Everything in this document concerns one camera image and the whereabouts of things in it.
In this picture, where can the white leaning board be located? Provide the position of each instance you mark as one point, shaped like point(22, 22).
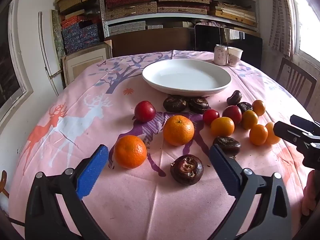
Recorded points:
point(48, 42)

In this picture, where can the brown wooden board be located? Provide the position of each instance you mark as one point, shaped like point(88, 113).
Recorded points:
point(150, 42)

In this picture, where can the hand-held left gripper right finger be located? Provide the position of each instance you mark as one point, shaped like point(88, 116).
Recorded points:
point(225, 172)

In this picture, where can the white paper cup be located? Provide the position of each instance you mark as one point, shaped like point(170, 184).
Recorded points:
point(235, 56)

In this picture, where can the dark red plum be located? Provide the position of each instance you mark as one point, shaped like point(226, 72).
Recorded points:
point(145, 111)
point(232, 113)

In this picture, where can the large dark brown water chestnut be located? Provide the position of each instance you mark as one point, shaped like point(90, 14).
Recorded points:
point(186, 169)

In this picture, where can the pink deer print tablecloth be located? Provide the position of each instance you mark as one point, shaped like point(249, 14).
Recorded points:
point(150, 205)

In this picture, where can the pale wooden picture frame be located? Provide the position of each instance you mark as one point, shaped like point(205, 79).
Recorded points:
point(82, 62)

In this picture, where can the stack of woven patterned boxes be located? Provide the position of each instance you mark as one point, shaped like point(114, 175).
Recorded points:
point(180, 0)

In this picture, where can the pale pink drink can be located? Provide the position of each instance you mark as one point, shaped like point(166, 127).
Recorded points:
point(220, 55)

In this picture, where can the checked curtain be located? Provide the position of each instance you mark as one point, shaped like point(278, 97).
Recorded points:
point(282, 15)

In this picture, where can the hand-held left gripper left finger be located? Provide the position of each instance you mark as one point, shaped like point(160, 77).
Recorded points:
point(90, 175)

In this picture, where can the white framed dark pane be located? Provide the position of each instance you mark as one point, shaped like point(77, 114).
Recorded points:
point(10, 67)

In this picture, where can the white metal shelf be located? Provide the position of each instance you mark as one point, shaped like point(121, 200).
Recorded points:
point(105, 27)

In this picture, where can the bright window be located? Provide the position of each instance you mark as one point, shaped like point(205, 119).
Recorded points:
point(308, 20)

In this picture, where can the small orange kumquat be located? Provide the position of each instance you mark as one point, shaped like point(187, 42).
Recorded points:
point(272, 135)
point(258, 135)
point(222, 126)
point(258, 107)
point(249, 119)

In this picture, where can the large mandarin orange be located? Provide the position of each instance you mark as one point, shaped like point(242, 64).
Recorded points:
point(178, 130)
point(130, 151)

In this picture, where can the small bright red plum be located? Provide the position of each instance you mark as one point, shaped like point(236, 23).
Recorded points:
point(210, 116)

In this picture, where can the dark wooden chair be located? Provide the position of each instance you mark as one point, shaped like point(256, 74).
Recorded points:
point(296, 80)

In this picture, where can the person's right hand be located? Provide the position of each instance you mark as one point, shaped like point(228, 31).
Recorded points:
point(311, 192)

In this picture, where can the stack of blue floral boxes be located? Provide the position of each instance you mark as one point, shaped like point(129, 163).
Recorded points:
point(80, 36)

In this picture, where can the black panel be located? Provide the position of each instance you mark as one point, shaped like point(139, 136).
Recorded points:
point(250, 50)

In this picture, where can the white oval plate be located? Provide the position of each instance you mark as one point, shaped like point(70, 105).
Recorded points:
point(185, 77)

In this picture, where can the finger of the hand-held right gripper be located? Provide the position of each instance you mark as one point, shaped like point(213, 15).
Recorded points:
point(302, 123)
point(287, 131)

